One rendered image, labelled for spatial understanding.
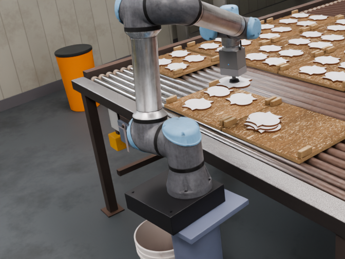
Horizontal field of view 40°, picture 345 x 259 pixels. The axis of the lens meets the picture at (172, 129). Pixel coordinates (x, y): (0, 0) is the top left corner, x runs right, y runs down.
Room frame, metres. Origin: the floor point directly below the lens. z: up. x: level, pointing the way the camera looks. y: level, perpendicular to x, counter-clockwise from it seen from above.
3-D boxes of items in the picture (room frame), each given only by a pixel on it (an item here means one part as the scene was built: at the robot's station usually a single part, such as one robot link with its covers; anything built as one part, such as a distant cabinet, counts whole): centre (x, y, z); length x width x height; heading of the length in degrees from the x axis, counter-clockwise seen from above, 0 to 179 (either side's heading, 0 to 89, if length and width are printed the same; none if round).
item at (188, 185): (1.35, -0.03, 0.99); 0.15 x 0.15 x 0.10
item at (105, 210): (2.70, 0.47, 0.43); 0.12 x 0.12 x 0.85; 31
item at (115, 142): (2.37, 0.30, 0.74); 0.09 x 0.08 x 0.24; 31
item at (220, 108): (2.03, -0.23, 0.93); 0.41 x 0.35 x 0.02; 33
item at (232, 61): (1.82, -0.29, 1.20); 0.10 x 0.09 x 0.16; 138
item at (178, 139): (1.35, -0.02, 1.10); 0.13 x 0.12 x 0.14; 47
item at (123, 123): (2.22, 0.20, 0.77); 0.14 x 0.11 x 0.18; 31
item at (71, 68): (4.75, 0.88, 0.31); 0.38 x 0.38 x 0.62
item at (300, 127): (1.68, -0.46, 0.93); 0.41 x 0.35 x 0.02; 32
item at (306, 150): (1.45, -0.45, 0.95); 0.06 x 0.02 x 0.03; 122
